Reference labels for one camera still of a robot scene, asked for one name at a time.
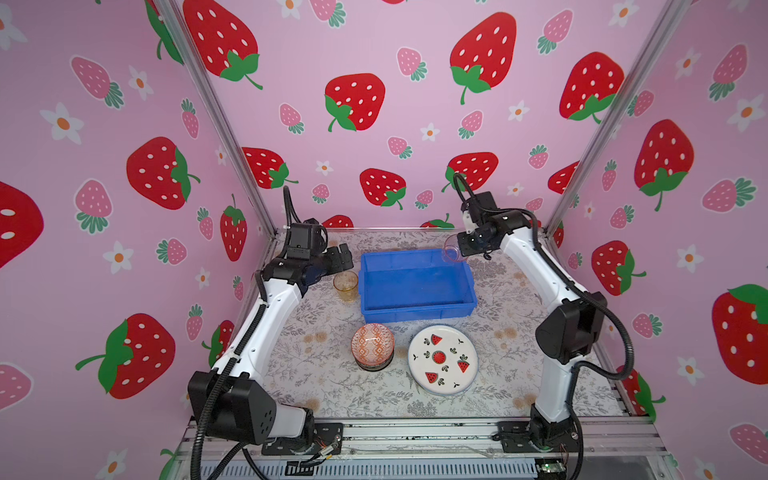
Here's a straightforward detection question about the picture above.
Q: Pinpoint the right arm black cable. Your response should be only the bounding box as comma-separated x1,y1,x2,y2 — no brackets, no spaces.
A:
451,172,636,480

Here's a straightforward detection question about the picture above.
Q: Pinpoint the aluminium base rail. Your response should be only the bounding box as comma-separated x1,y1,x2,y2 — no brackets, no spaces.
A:
201,417,683,479

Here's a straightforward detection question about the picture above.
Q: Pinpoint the watermelon pattern plate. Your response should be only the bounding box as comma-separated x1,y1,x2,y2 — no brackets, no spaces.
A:
407,325,479,396

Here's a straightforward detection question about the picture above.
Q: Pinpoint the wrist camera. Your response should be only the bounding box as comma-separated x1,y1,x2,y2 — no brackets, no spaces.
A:
461,191,498,229
283,219,328,260

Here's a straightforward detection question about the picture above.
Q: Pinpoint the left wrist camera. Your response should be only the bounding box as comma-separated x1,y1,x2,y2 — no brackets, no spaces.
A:
283,219,328,260

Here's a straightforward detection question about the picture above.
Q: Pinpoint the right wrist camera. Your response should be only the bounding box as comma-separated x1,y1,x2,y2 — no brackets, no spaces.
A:
461,191,498,229

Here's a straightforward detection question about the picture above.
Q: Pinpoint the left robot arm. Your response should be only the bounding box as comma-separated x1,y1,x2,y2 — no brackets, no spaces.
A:
188,244,353,452

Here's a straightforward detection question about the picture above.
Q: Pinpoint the green lit circuit board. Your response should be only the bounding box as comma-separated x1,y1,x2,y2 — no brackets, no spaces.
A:
535,459,567,480

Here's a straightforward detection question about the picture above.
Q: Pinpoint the blue plastic bin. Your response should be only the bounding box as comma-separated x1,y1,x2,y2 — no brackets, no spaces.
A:
358,249,478,324

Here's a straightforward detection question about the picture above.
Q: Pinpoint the pink transparent cup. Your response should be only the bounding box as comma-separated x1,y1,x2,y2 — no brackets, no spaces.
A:
442,234,466,263

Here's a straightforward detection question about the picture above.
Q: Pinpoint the orange patterned top bowl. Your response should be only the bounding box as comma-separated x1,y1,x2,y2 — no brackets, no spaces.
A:
351,323,395,357

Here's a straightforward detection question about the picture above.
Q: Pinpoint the dark striped bottom bowl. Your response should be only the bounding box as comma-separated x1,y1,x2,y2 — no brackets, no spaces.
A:
354,350,394,372

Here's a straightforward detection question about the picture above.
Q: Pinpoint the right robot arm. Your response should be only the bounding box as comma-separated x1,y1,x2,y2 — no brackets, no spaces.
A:
457,226,606,450

